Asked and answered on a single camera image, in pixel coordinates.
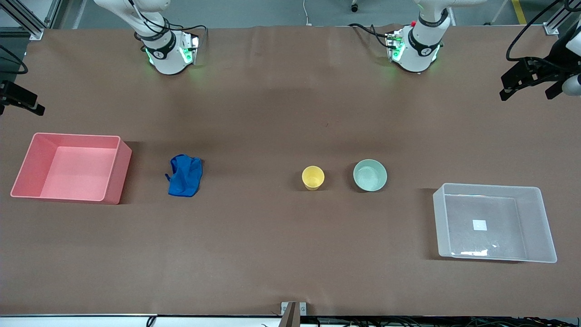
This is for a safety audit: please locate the light green bowl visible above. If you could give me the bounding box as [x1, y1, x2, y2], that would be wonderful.
[353, 159, 388, 192]

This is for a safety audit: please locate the blue cloth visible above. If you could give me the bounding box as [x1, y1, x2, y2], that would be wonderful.
[165, 154, 203, 198]

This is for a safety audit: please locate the yellow plastic cup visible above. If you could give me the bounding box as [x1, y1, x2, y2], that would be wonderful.
[302, 166, 325, 191]

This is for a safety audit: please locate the pink plastic bin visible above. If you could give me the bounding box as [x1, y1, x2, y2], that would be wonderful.
[10, 133, 133, 205]

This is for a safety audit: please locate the clear plastic bin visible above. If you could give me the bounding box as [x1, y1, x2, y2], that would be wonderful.
[433, 183, 557, 263]

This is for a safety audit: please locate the aluminium frame post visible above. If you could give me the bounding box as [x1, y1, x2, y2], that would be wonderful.
[542, 0, 581, 36]
[0, 0, 46, 40]

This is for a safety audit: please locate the black left arm base cable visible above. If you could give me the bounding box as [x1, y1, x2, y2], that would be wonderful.
[348, 22, 392, 49]

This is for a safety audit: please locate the black arm base cable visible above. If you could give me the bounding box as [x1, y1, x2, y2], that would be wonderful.
[128, 0, 208, 48]
[348, 22, 392, 49]

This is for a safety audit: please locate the black right arm base cable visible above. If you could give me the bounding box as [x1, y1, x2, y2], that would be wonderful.
[128, 0, 208, 48]

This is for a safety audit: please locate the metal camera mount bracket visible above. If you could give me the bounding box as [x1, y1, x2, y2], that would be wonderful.
[281, 301, 307, 327]

